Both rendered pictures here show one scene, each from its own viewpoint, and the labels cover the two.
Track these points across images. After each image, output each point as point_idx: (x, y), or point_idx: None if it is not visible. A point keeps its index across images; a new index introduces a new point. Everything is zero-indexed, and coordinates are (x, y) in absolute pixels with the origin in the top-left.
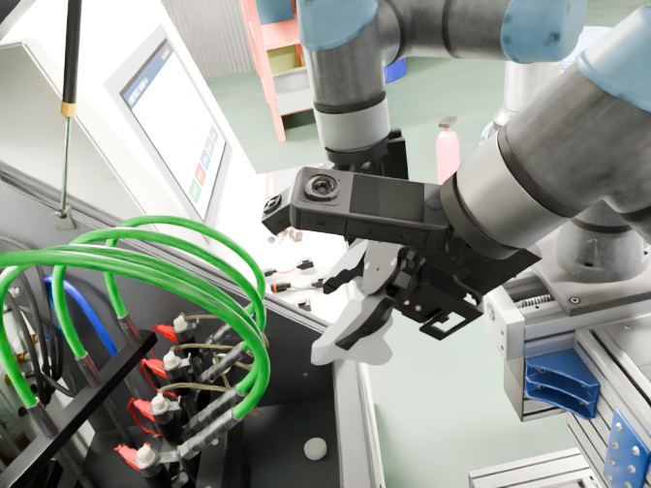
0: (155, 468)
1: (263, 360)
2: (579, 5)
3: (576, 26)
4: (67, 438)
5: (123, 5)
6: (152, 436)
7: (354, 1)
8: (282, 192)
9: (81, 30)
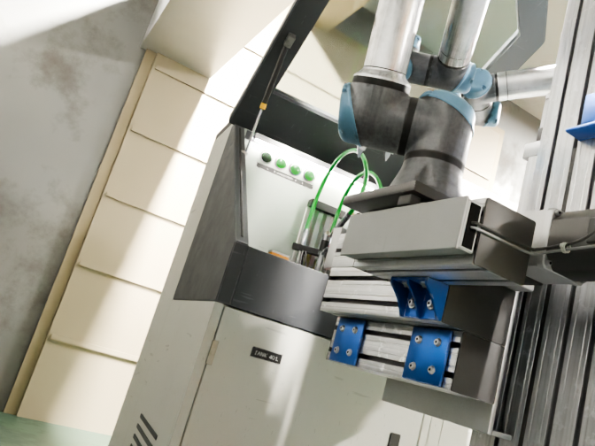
0: (325, 236)
1: (362, 185)
2: (482, 75)
3: (479, 81)
4: (326, 256)
5: (514, 210)
6: None
7: (442, 89)
8: None
9: (466, 186)
